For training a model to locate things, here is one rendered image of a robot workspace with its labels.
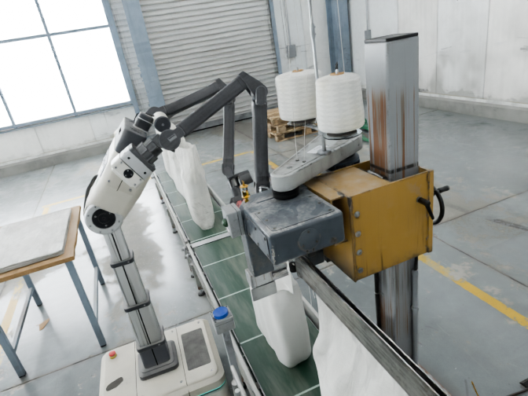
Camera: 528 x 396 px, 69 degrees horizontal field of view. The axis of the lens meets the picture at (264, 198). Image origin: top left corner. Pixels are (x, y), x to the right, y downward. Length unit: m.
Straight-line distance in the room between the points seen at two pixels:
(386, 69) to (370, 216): 0.45
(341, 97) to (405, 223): 0.50
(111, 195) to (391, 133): 1.12
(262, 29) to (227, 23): 0.79
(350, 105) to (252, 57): 8.03
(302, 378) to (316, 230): 0.98
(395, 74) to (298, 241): 0.58
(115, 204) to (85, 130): 7.04
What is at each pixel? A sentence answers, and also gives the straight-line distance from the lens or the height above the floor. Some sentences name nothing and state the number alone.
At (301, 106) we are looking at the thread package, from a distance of 1.37.
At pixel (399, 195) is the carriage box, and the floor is 1.29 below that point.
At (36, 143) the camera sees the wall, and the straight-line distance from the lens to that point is 8.90.
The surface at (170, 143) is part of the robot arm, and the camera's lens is 1.48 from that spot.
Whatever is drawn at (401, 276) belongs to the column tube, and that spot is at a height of 0.91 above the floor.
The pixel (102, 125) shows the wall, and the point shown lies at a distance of 8.75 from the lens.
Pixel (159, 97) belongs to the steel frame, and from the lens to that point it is 8.29.
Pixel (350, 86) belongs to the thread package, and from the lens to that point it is 1.15.
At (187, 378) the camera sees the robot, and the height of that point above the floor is 0.26.
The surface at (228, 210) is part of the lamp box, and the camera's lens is 1.25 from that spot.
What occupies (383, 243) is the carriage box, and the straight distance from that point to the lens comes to 1.36.
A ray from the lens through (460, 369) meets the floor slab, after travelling 2.54.
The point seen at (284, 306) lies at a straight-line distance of 1.73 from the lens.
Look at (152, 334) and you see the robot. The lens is 2.21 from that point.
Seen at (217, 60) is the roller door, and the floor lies 1.38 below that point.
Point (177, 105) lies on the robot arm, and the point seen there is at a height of 1.56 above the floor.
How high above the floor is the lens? 1.84
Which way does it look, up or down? 23 degrees down
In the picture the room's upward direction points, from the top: 10 degrees counter-clockwise
